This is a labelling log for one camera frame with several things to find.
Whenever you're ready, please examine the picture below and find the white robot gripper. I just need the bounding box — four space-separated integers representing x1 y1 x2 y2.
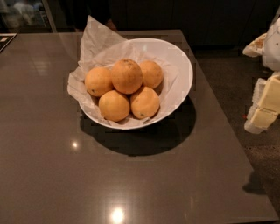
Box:
242 17 280 134

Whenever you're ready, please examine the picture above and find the back right orange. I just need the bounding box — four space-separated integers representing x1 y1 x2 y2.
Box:
140 60 164 88

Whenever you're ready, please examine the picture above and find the orange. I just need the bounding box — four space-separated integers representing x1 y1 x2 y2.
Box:
111 59 143 95
85 67 114 97
129 87 160 119
99 90 130 122
140 60 164 88

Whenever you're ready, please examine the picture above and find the front right orange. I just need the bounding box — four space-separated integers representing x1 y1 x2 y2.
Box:
129 87 160 119

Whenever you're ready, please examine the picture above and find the white ceramic bowl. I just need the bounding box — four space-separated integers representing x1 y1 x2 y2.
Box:
67 38 193 130

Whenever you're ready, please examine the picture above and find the top centre orange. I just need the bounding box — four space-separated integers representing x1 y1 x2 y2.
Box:
111 59 143 95

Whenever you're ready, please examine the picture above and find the front left orange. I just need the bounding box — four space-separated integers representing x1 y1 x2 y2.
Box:
99 90 130 122

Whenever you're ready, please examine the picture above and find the white crumpled paper liner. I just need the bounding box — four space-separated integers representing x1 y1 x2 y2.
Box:
66 15 181 130

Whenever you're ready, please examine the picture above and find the black tablet at table corner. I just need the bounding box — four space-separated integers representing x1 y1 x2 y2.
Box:
0 33 17 53

